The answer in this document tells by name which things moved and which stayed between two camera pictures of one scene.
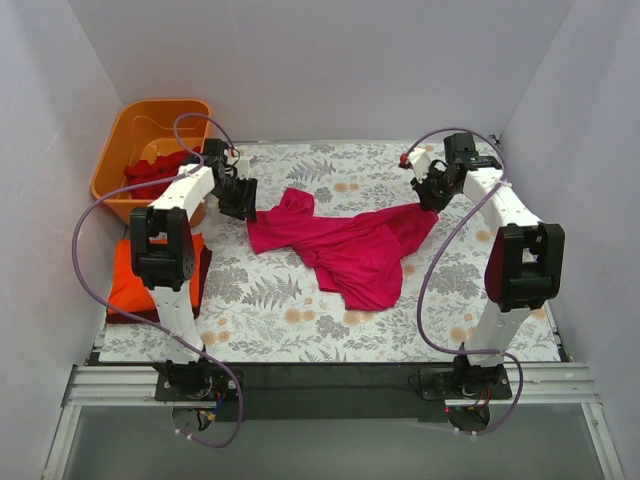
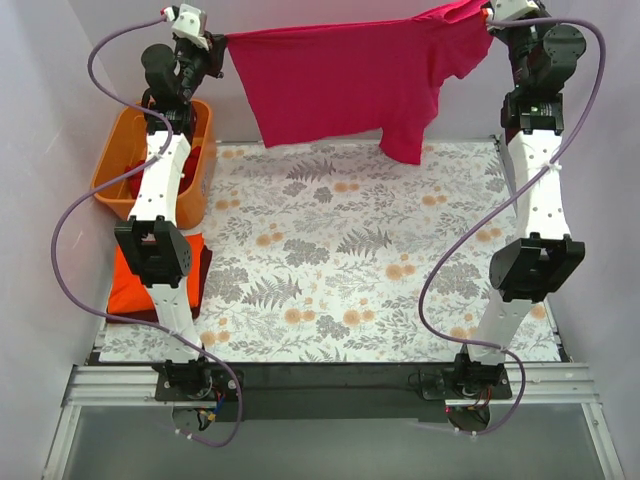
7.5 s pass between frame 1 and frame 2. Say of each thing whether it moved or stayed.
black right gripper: moved
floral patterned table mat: stayed
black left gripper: moved
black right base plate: stayed
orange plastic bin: stayed
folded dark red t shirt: stayed
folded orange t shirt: stayed
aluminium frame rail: stayed
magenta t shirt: moved
